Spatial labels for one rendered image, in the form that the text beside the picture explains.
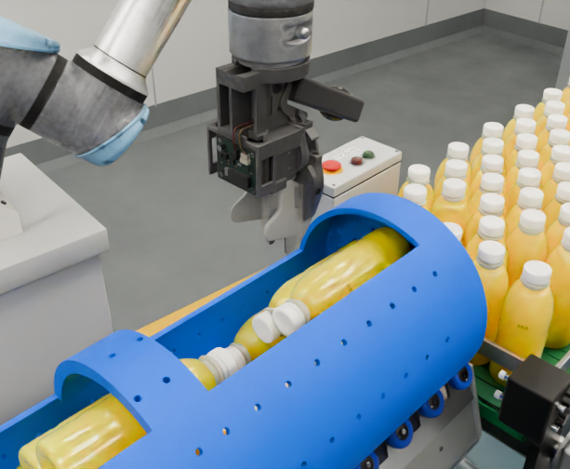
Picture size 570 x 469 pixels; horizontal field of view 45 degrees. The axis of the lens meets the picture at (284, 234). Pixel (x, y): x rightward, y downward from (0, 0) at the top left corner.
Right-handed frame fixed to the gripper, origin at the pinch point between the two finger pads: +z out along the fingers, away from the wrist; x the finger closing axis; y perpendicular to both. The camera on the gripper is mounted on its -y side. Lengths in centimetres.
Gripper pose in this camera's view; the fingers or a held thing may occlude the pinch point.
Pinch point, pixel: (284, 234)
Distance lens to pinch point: 74.6
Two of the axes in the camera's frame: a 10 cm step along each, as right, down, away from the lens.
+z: -0.1, 8.4, 5.4
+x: 7.2, 3.8, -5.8
